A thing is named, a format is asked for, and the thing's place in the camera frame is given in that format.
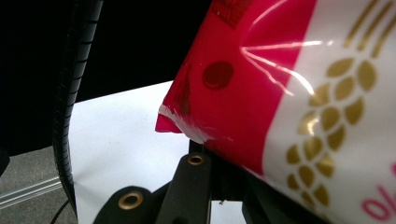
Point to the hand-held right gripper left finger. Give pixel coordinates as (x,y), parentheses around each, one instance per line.
(224,174)

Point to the red and white snack bag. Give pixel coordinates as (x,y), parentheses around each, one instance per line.
(280,102)

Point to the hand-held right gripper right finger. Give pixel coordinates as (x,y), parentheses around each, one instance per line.
(258,202)

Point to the aluminium rail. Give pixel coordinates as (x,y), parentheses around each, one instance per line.
(29,193)

